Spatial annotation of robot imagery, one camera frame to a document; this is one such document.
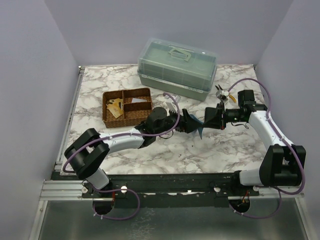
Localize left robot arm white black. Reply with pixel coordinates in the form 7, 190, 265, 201
64, 107, 203, 198

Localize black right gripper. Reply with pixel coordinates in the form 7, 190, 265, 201
202, 102, 246, 131

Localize tan card in basket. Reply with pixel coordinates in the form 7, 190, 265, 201
106, 98, 124, 119

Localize white card in basket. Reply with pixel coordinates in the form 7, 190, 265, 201
131, 98, 148, 103

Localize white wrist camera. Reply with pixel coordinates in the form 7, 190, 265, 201
164, 94, 181, 113
215, 89, 230, 106

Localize blue leather card holder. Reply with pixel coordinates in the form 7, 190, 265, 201
190, 114, 204, 140

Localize yellow handled pliers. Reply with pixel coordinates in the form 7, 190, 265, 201
215, 84, 237, 103

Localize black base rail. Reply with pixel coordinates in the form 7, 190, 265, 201
82, 173, 259, 209

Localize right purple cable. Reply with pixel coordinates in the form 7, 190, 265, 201
227, 77, 309, 220

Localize purple cable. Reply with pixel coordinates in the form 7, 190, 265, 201
227, 77, 309, 220
62, 92, 181, 221

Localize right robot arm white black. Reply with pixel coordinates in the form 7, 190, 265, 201
203, 89, 306, 196

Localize brown wicker divided basket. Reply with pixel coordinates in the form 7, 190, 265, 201
102, 87, 153, 128

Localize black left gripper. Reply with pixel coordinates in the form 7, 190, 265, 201
155, 107, 202, 136

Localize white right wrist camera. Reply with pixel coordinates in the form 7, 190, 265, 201
215, 89, 230, 106

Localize green plastic storage box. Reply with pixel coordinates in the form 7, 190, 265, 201
137, 38, 218, 102

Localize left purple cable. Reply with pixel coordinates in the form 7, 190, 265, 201
62, 92, 181, 221

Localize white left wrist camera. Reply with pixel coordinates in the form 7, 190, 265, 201
164, 94, 181, 113

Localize left aluminium side rail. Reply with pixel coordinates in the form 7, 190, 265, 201
55, 66, 86, 166

